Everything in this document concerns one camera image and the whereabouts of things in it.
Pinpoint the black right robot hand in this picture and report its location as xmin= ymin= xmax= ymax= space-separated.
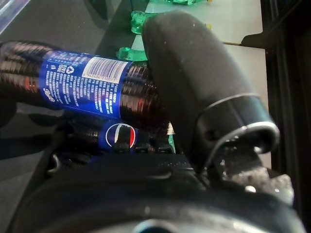
xmin=9 ymin=11 xmax=307 ymax=233

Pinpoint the Pepsi cola bottle blue label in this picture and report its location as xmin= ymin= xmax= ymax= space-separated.
xmin=0 ymin=40 xmax=170 ymax=127
xmin=65 ymin=118 xmax=146 ymax=152

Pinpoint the clear price rail strip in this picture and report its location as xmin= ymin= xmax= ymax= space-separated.
xmin=0 ymin=0 xmax=27 ymax=33

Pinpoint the green soda bottle yellow cap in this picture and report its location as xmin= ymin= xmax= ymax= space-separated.
xmin=130 ymin=11 xmax=156 ymax=34
xmin=116 ymin=46 xmax=148 ymax=61

